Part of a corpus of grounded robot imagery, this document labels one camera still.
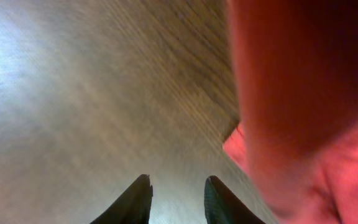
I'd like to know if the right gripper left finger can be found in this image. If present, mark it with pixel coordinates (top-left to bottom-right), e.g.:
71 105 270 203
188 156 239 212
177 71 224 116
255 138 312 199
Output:
91 174 153 224

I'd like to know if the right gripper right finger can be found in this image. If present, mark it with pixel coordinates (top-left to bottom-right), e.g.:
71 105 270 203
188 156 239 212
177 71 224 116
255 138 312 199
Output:
204 175 265 224

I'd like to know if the orange printed t-shirt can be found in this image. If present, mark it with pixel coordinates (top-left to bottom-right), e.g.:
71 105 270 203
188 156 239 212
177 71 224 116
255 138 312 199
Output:
228 0 358 223

